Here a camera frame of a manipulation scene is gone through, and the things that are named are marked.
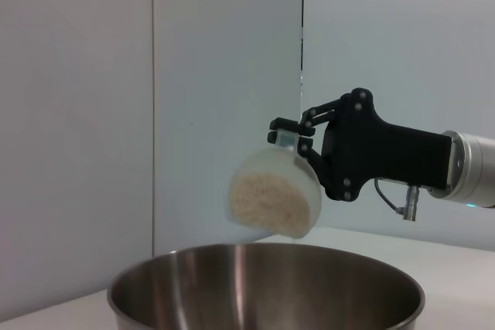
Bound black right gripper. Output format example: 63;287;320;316
266;87;453;202

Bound clear plastic measuring cup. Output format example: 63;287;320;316
226;131;324;240

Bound white rice grains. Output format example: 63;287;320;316
228;172;312;239

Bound stainless steel mixing bowl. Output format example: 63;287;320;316
107;243;426;330

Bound right gripper plug with cable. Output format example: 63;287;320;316
374;179;422;222

